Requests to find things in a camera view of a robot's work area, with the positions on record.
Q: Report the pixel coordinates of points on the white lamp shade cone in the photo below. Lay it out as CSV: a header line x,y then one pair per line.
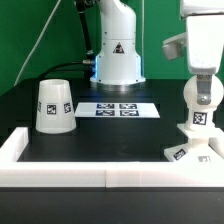
x,y
55,113

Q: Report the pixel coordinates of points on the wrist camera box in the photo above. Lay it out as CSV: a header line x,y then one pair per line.
x,y
173,47

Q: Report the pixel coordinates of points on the white marker sheet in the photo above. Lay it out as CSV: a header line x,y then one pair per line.
x,y
117,110

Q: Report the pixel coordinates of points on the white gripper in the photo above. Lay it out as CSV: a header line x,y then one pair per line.
x,y
205,44

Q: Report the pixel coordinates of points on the white lamp bulb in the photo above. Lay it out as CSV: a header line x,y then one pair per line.
x,y
200,116

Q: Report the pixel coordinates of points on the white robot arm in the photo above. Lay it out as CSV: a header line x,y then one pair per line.
x,y
118,66

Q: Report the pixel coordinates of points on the white foam wall frame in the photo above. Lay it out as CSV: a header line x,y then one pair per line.
x,y
14,173

